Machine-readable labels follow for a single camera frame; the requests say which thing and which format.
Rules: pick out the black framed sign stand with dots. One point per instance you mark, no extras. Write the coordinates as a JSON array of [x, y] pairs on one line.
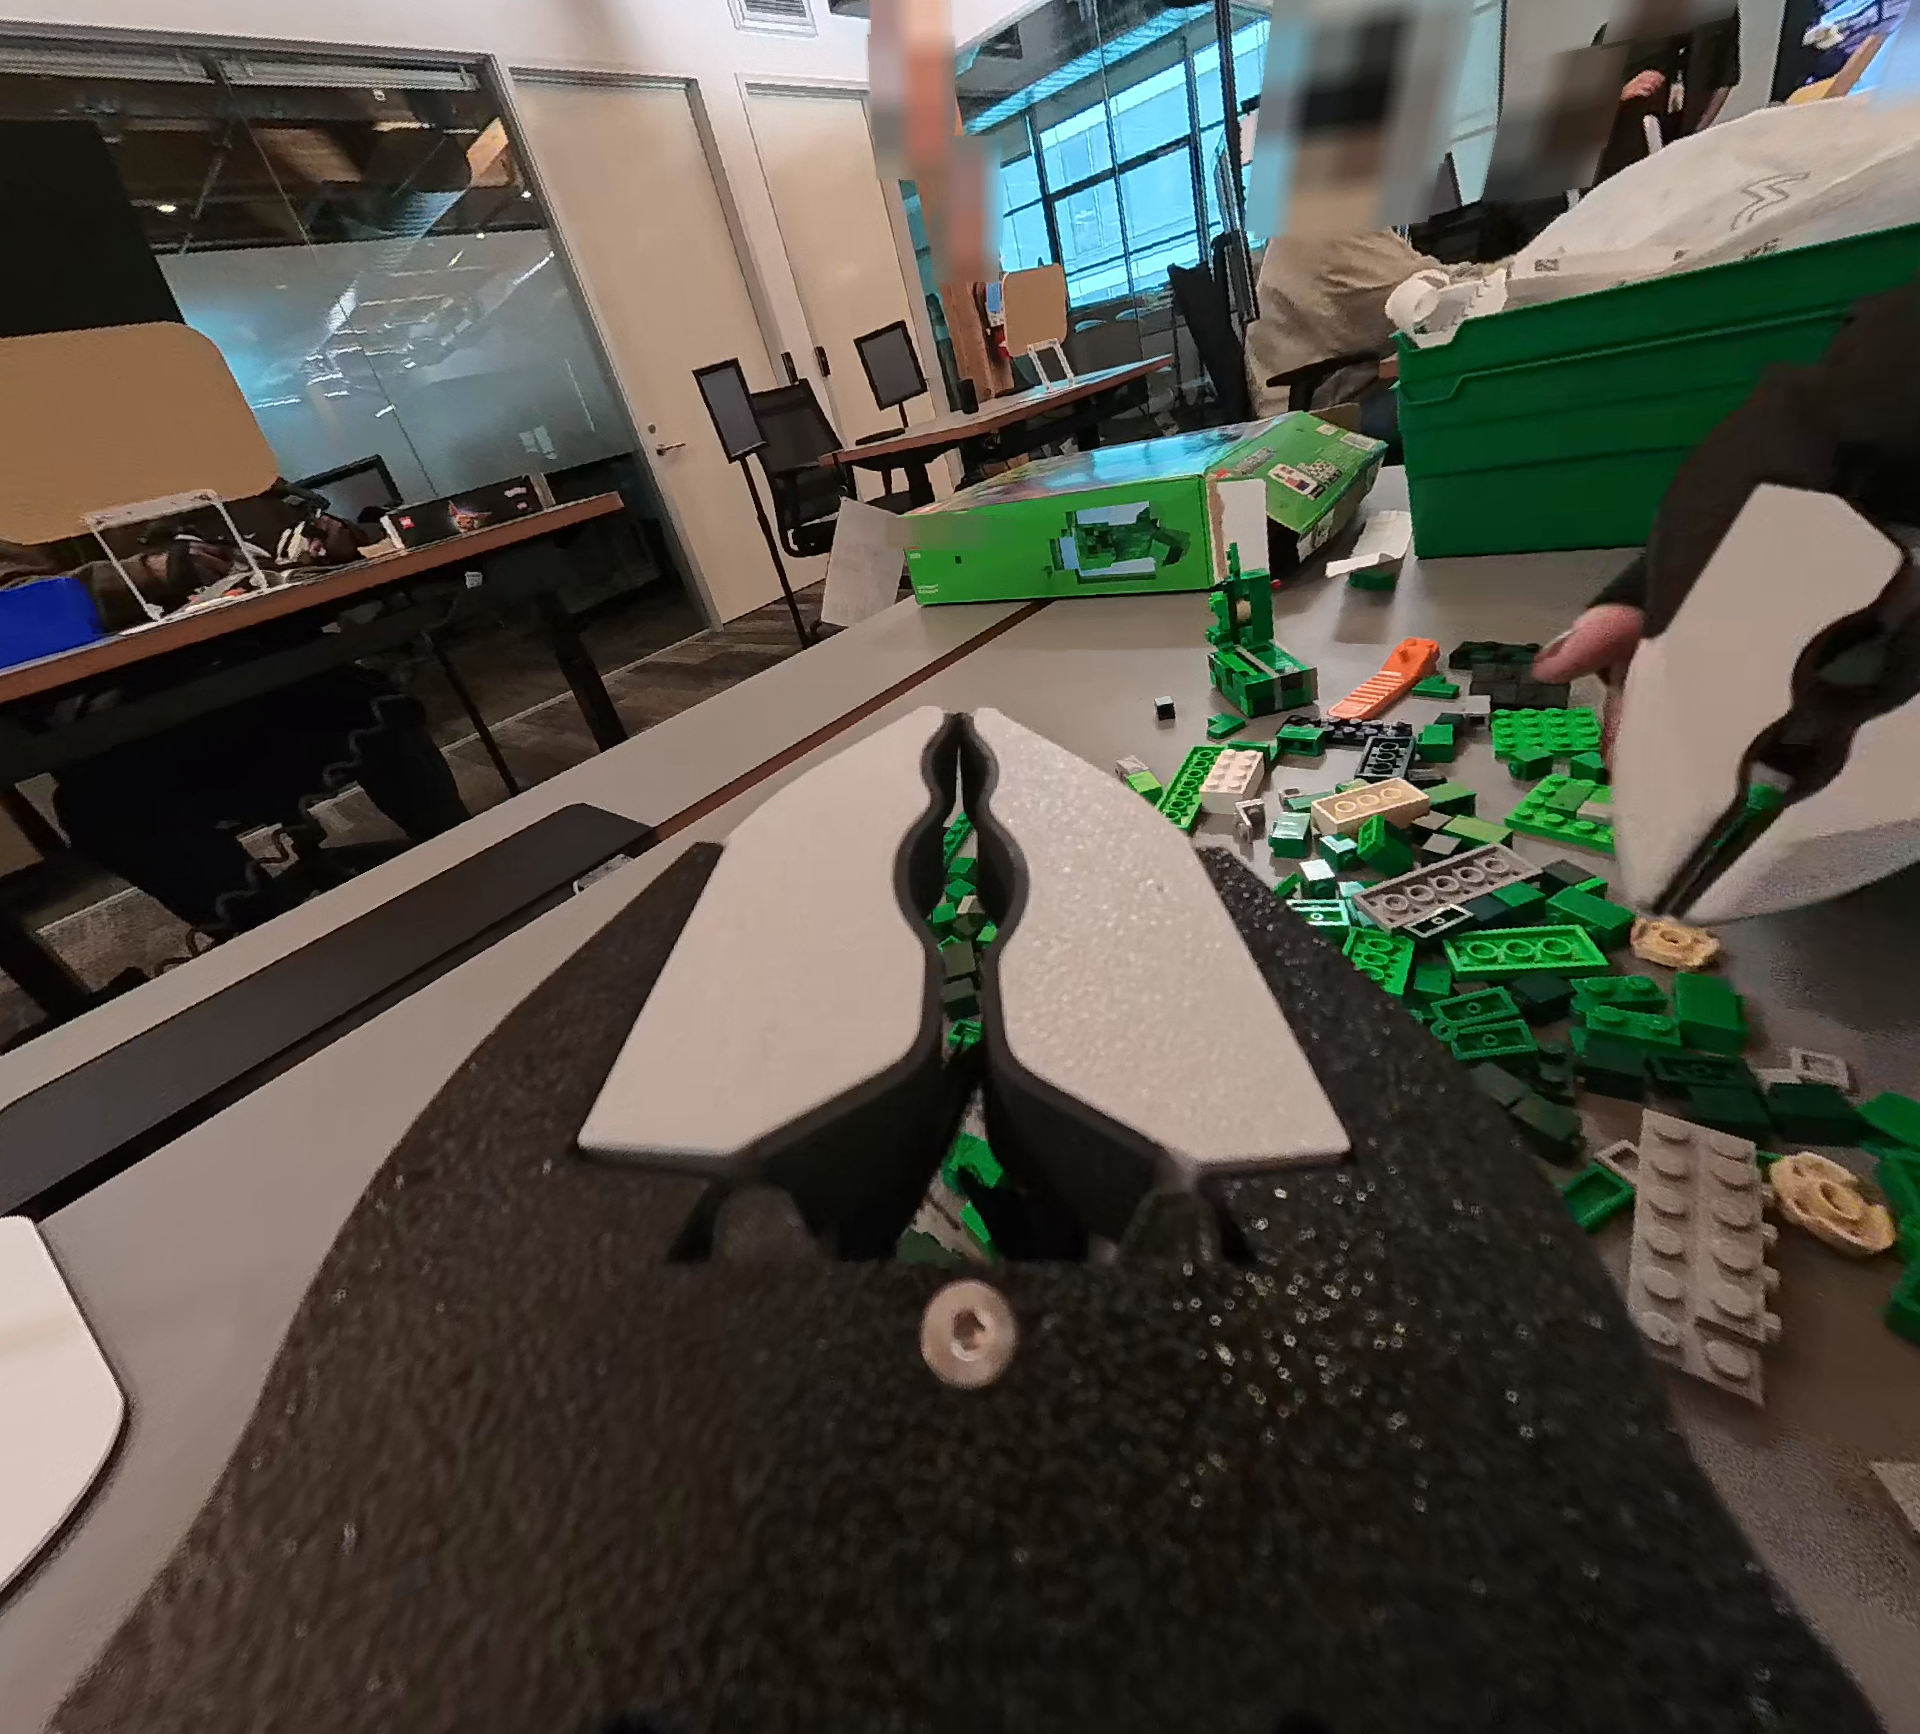
[[729, 410]]

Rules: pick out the grey desk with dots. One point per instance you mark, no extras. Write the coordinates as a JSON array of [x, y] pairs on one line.
[[1051, 663]]

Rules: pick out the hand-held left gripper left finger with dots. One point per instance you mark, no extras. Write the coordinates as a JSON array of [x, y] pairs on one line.
[[765, 985]]

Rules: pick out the clear acrylic stand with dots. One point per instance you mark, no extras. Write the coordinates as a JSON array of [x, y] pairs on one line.
[[165, 535]]

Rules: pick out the green plastic bin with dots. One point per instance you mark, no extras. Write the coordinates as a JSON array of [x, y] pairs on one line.
[[1545, 445]]

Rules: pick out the long wooden table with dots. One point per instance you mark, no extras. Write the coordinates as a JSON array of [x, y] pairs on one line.
[[375, 578]]

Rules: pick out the white plate brick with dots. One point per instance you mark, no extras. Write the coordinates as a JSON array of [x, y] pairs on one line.
[[1230, 775]]

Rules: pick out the white paper sheet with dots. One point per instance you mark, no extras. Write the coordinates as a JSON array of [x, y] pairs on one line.
[[862, 573]]

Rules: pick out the small wooden table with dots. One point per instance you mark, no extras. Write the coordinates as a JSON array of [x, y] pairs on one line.
[[1021, 407]]

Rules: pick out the white stand base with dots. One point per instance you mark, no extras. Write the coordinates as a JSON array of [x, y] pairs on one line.
[[44, 1405]]

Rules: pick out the green cardboard box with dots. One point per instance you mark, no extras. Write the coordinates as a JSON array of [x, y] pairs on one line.
[[1051, 535]]

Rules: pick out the blue plastic bin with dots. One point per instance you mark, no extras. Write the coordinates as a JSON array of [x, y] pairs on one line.
[[44, 624]]

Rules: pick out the cardboard display board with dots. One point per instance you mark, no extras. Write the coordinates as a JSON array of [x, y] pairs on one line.
[[1032, 303], [120, 428]]

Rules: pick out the orange brick separator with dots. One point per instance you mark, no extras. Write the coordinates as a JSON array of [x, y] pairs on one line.
[[1373, 688]]

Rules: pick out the pile of green bricks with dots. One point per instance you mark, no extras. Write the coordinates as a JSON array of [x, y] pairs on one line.
[[1500, 954]]

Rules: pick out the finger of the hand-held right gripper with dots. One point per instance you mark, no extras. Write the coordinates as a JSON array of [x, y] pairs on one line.
[[1724, 654], [1844, 843]]

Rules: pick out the grey long plate brick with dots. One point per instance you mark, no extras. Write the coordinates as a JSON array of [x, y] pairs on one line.
[[1424, 894]]

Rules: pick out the person's right hand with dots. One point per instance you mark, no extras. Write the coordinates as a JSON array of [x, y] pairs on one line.
[[1598, 647]]

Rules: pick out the tan plate brick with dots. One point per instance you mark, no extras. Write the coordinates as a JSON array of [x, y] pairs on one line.
[[1373, 807]]

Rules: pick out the black computer monitor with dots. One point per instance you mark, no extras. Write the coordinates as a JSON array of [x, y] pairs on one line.
[[893, 367]]

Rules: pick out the green brick model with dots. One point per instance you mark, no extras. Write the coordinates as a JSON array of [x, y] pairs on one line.
[[1260, 677]]

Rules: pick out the light grey studded plate brick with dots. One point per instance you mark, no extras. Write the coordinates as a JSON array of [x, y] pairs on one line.
[[1702, 1238]]

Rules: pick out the white plastic bag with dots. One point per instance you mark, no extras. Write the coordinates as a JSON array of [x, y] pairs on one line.
[[1724, 204]]

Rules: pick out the black mesh office chair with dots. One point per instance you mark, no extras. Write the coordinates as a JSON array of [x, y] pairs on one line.
[[794, 458]]

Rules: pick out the white door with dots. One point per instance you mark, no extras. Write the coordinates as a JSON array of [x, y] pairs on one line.
[[819, 235], [630, 308]]

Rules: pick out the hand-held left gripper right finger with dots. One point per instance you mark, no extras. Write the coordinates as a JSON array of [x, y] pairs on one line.
[[1154, 999]]

